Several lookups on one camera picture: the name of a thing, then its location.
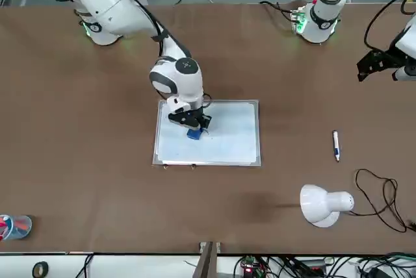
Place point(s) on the clear plastic pen cup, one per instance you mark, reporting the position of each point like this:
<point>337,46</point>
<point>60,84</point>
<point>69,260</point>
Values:
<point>19,235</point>

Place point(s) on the white whiteboard marker blue band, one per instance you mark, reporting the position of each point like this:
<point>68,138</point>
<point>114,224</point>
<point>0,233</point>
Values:
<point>336,148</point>

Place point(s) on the orange highlighter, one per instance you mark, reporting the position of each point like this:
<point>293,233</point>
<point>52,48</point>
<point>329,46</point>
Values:
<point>21,225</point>

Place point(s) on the red capped marker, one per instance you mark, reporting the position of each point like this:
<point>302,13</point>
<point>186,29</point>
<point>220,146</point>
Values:
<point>2,226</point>

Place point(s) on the long black power supply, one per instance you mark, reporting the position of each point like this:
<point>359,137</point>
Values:
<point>313,264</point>

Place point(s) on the black tape roll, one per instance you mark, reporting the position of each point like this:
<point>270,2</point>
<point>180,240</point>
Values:
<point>34,270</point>

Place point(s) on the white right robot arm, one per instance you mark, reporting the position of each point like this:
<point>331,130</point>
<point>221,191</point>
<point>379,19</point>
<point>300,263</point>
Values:
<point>107,2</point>

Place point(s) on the metal framed whiteboard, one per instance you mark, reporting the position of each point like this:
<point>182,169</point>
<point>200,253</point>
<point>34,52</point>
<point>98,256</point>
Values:
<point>234,141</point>

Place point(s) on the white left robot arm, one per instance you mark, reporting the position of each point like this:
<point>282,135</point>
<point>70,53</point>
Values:
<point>321,21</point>

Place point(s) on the circuit board red light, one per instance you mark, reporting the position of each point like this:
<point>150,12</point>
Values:
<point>248,270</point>

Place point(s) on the white desk lamp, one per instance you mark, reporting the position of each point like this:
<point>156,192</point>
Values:
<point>325,203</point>

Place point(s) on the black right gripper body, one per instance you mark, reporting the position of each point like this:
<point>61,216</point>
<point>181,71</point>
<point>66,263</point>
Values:
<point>193,115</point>

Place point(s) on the blue plastic eraser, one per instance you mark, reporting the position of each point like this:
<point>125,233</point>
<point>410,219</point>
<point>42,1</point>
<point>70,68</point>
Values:
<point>194,135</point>

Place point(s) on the aluminium frame post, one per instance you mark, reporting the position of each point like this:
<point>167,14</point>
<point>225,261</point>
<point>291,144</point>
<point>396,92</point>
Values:
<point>205,265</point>

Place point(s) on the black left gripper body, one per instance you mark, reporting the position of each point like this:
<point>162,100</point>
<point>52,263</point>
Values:
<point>398,57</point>

